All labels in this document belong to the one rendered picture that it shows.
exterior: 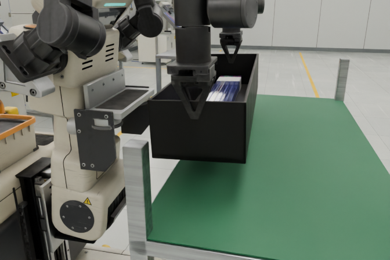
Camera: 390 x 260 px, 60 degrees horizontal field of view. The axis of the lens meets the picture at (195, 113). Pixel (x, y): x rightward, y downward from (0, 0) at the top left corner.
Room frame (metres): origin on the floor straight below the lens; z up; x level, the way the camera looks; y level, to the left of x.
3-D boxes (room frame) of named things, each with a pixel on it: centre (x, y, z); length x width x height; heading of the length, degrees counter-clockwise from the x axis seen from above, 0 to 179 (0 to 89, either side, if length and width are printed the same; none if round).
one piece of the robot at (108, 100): (0.89, 0.23, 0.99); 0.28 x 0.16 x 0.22; 168
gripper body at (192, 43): (0.55, 0.00, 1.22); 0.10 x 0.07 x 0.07; 168
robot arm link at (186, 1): (0.55, 0.00, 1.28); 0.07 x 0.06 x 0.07; 62
